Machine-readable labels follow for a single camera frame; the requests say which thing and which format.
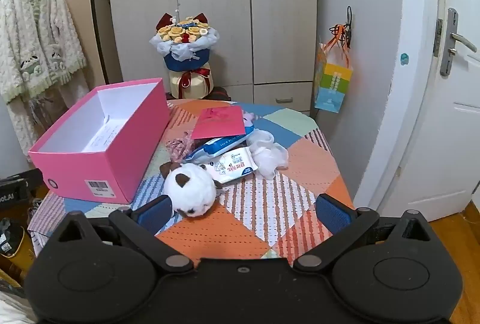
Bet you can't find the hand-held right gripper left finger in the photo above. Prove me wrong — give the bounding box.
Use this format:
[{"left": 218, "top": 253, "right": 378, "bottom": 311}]
[{"left": 56, "top": 195, "right": 196, "bottom": 274}]

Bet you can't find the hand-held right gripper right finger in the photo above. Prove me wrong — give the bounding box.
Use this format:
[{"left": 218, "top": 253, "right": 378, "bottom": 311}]
[{"left": 292, "top": 194, "right": 436, "bottom": 274}]

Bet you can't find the white plush cat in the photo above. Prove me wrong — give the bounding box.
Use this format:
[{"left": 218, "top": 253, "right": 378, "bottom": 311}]
[{"left": 159, "top": 162, "right": 226, "bottom": 218}]

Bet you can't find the pink floral cloth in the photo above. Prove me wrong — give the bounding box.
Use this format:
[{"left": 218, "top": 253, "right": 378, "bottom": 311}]
[{"left": 165, "top": 129, "right": 199, "bottom": 163}]

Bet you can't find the pink cardboard box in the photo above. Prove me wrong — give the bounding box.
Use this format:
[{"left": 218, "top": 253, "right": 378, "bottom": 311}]
[{"left": 28, "top": 78, "right": 172, "bottom": 205}]

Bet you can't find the white mesh cloth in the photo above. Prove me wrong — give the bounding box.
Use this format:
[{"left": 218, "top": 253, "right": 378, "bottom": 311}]
[{"left": 247, "top": 129, "right": 289, "bottom": 180}]

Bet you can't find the blue wet wipes pack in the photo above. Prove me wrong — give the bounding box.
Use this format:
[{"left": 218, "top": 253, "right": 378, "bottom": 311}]
[{"left": 183, "top": 122, "right": 257, "bottom": 163}]

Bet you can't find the white wet wipes pack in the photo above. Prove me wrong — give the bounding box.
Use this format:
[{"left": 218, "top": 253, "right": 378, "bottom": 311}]
[{"left": 199, "top": 147, "right": 259, "bottom": 185}]

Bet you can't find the pink paper card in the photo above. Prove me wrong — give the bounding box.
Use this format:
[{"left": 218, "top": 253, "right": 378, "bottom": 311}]
[{"left": 190, "top": 106, "right": 246, "bottom": 140}]

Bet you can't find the grey shoe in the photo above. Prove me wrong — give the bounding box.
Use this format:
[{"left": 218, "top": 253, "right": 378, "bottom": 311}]
[{"left": 26, "top": 197, "right": 45, "bottom": 220}]

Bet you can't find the colourful gift bag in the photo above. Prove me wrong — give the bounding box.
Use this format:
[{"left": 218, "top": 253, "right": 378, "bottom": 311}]
[{"left": 313, "top": 24, "right": 355, "bottom": 113}]

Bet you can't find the black box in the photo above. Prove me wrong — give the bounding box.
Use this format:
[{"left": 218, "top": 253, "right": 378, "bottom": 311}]
[{"left": 0, "top": 168, "right": 40, "bottom": 214}]

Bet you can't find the black yellow shoe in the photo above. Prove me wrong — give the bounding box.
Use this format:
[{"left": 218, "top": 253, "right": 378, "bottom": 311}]
[{"left": 0, "top": 217, "right": 27, "bottom": 258}]

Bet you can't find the white door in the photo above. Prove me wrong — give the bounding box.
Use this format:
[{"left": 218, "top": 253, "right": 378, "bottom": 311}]
[{"left": 352, "top": 0, "right": 480, "bottom": 214}]

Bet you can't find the flower bouquet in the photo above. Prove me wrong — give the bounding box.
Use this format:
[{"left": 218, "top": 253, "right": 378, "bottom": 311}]
[{"left": 149, "top": 7, "right": 221, "bottom": 100}]

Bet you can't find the light bedding cloth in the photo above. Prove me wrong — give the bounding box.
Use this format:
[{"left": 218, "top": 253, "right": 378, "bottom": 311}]
[{"left": 0, "top": 292, "right": 38, "bottom": 324}]

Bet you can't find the white fluffy cardigan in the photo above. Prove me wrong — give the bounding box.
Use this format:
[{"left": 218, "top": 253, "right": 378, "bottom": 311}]
[{"left": 0, "top": 0, "right": 91, "bottom": 163}]

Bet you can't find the grey wardrobe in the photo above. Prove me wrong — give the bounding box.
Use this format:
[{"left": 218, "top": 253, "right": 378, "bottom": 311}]
[{"left": 107, "top": 0, "right": 319, "bottom": 109}]

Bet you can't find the metal door handle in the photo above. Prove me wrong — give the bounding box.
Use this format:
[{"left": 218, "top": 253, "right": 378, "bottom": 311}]
[{"left": 433, "top": 7, "right": 478, "bottom": 76}]

